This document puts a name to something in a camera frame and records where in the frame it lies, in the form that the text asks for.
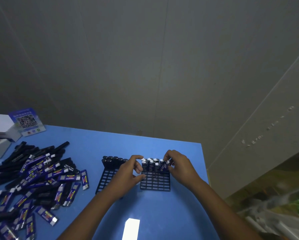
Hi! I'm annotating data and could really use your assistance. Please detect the blue code sign stand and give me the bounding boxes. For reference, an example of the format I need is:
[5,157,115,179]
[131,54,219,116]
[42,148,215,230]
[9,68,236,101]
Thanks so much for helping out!
[8,108,46,137]

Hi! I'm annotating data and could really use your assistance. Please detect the crumpled clear plastic bags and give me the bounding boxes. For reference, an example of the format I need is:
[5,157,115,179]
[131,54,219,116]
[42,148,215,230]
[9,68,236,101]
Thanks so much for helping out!
[237,187,299,240]

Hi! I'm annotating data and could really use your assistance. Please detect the pile of mixed lighters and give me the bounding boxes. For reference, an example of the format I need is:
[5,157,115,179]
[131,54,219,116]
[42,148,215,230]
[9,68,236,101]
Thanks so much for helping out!
[0,141,90,240]

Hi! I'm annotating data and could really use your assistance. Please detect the person's right forearm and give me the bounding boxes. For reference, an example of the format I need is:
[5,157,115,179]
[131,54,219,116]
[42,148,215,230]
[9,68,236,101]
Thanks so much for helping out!
[193,181,262,240]

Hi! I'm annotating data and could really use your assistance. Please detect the row of black lighters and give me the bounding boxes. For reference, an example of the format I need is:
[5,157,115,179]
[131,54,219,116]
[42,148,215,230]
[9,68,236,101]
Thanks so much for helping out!
[101,155,129,169]

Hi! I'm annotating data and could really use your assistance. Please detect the person's right hand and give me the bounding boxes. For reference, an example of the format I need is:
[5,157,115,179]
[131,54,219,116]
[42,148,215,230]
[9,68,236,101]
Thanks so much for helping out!
[163,150,205,190]

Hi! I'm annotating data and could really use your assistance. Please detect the person's left hand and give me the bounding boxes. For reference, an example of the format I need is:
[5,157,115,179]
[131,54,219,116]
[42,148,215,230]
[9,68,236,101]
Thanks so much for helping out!
[107,155,147,197]

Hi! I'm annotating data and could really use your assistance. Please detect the person's left forearm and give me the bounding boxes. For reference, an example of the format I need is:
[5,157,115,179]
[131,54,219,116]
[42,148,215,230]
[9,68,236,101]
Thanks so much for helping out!
[57,187,119,240]

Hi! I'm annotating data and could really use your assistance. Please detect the black grid tray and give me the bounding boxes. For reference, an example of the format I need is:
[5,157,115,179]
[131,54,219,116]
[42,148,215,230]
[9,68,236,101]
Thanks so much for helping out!
[140,170,171,192]
[95,157,129,195]

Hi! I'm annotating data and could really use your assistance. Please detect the row of blue lighters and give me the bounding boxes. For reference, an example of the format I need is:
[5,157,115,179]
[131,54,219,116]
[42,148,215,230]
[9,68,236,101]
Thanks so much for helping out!
[141,157,166,173]

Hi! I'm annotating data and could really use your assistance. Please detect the blue silver-capped lighter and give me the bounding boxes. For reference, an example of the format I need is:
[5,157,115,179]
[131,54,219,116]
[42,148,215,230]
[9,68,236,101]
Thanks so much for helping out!
[160,159,172,173]

